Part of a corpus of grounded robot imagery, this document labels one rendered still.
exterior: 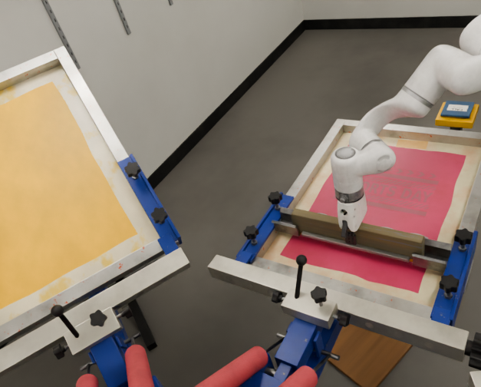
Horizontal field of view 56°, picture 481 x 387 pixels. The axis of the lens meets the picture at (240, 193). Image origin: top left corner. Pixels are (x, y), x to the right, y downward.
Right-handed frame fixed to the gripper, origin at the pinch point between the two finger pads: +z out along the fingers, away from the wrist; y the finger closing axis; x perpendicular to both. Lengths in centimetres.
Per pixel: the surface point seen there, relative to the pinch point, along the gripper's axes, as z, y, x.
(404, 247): -0.3, -1.5, -14.7
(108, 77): 11, 92, 200
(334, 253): 6.9, -3.8, 5.1
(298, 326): -1.7, -34.8, 1.0
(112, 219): -18, -31, 60
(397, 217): 6.9, 15.9, -7.6
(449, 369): 102, 25, -25
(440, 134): 3, 56, -11
